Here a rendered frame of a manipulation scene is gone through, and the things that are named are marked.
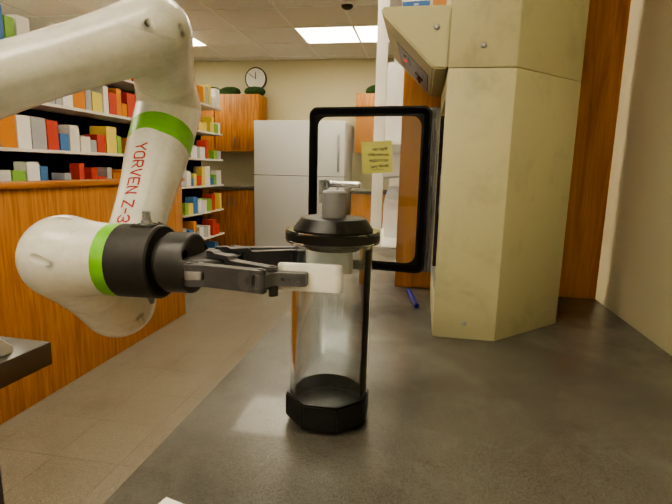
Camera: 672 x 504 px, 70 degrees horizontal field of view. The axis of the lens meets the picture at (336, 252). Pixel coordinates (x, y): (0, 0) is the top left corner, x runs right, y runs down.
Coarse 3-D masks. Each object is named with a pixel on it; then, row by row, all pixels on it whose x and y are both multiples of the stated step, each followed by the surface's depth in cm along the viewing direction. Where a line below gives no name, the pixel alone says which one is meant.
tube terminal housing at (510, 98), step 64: (448, 0) 95; (512, 0) 76; (576, 0) 84; (448, 64) 80; (512, 64) 78; (576, 64) 87; (448, 128) 81; (512, 128) 80; (448, 192) 83; (512, 192) 82; (448, 256) 85; (512, 256) 85; (448, 320) 87; (512, 320) 88
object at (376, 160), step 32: (320, 128) 119; (352, 128) 117; (384, 128) 114; (416, 128) 112; (320, 160) 120; (352, 160) 118; (384, 160) 116; (416, 160) 113; (352, 192) 119; (384, 192) 117; (416, 192) 114; (384, 224) 118; (416, 224) 116; (384, 256) 119
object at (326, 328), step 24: (336, 264) 51; (360, 264) 52; (360, 288) 53; (312, 312) 52; (336, 312) 52; (360, 312) 53; (312, 336) 53; (336, 336) 52; (360, 336) 54; (312, 360) 53; (336, 360) 53; (360, 360) 55; (312, 384) 54; (336, 384) 53
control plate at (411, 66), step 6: (402, 48) 90; (402, 54) 95; (408, 54) 90; (402, 60) 102; (408, 60) 95; (408, 66) 101; (414, 66) 94; (414, 72) 101; (420, 72) 94; (426, 78) 94; (420, 84) 108; (426, 84) 100; (426, 90) 107
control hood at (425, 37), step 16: (384, 16) 80; (400, 16) 80; (416, 16) 79; (432, 16) 79; (448, 16) 78; (400, 32) 80; (416, 32) 80; (432, 32) 79; (448, 32) 79; (416, 48) 80; (432, 48) 80; (448, 48) 79; (400, 64) 110; (432, 64) 80; (432, 80) 92; (432, 96) 110
